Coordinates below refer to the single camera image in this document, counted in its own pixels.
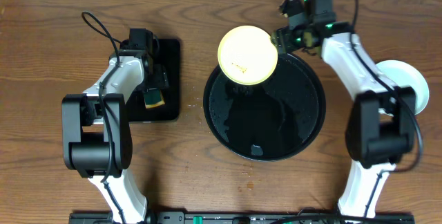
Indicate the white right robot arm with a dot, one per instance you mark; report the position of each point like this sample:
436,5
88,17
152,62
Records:
382,126

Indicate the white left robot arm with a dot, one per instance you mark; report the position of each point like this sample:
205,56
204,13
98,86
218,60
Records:
96,135

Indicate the yellow green scrub sponge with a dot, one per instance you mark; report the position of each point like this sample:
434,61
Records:
153,98

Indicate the black round tray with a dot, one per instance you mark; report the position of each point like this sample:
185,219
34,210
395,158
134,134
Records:
269,121

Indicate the yellow plate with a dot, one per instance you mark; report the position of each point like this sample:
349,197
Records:
247,56

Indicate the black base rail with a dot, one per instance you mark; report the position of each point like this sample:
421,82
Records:
201,218

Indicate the light blue plate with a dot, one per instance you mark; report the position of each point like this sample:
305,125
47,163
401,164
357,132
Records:
405,75

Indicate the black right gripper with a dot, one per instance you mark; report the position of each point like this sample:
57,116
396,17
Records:
280,37

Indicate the black rectangular water tray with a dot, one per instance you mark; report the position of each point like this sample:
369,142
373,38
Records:
167,53

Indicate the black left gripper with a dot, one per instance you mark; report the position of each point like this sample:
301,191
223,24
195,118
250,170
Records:
159,79

